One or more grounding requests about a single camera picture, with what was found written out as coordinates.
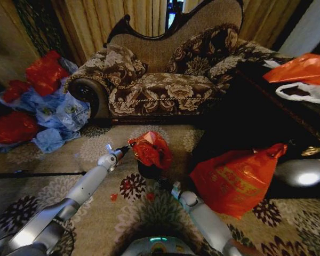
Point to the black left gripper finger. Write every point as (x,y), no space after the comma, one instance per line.
(131,145)

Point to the small black trash bin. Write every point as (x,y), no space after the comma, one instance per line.
(149,172)

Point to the red plastic garbage bag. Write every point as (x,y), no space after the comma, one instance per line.
(152,150)

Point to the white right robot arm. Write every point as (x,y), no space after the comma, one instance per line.
(202,213)

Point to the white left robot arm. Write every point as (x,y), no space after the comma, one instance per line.
(80,186)

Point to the clear blue printed plastic bag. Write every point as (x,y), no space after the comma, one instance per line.
(46,114)
(72,112)

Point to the large orange printed plastic bag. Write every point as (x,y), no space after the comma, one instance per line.
(234,181)

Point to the pale blue crumpled plastic bag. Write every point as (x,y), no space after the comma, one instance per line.
(49,140)

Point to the white plastic bag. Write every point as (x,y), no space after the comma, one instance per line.
(317,94)

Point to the small red scrap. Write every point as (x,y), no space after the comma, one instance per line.
(150,196)
(113,197)

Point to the patterned floral rug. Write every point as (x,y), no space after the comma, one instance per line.
(109,213)

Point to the white robot front shell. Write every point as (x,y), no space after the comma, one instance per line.
(160,246)

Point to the floral brown chaise sofa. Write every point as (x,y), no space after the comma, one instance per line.
(162,90)

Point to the small floral brown cushion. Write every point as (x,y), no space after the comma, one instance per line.
(122,66)

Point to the thin black rod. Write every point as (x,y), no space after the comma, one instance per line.
(37,174)

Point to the large floral brown cushion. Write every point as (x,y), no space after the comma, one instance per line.
(202,50)

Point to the beige pleated curtain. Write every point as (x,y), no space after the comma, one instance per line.
(96,21)

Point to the dark wooden coffee table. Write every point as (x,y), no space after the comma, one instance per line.
(282,112)

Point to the gold table ornament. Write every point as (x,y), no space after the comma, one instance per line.
(312,151)

